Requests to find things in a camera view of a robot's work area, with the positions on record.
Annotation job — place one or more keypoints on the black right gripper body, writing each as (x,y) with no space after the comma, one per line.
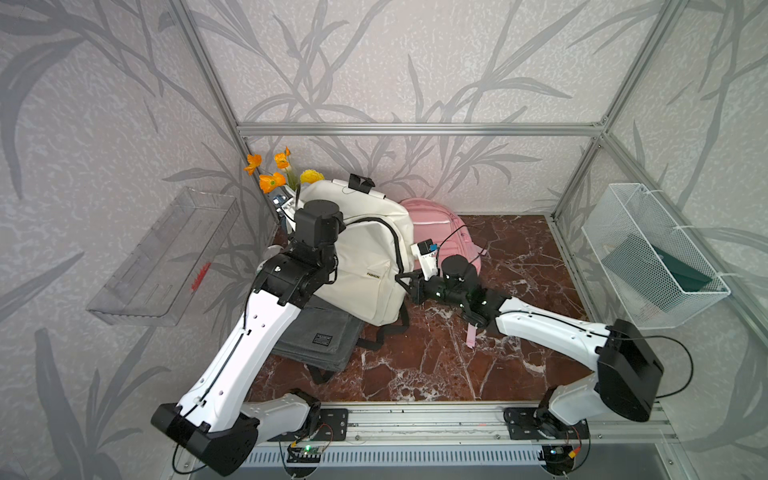
(436,288)

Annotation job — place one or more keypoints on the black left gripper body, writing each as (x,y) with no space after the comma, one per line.
(328,261)

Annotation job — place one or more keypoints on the pink backpack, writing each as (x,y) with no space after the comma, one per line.
(435,222)

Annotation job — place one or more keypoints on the beige backpack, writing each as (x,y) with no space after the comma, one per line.
(373,255)

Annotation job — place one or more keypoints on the grey backpack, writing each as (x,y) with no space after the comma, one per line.
(322,337)

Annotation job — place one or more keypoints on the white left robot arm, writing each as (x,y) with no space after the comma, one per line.
(209,421)

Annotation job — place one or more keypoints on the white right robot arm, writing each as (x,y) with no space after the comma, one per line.
(625,373)

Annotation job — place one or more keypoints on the blue glass vase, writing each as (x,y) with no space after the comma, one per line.
(285,206)

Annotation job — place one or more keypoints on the artificial flower bouquet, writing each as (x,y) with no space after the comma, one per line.
(287,176)

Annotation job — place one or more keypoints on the red marker on shelf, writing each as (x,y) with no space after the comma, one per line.
(199,277)

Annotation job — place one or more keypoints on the green box in basket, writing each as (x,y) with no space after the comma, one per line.
(654,274)

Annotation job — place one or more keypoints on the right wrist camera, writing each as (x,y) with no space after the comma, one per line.
(425,252)

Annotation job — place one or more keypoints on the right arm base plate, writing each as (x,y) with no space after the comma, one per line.
(527,423)

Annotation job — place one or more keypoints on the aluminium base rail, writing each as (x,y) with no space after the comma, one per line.
(443,423)

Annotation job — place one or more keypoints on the clear acrylic wall shelf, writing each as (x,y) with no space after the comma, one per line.
(152,286)

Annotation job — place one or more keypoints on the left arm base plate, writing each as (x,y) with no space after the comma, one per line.
(325,425)

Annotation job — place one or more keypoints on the white wire mesh basket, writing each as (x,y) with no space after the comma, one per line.
(626,208)

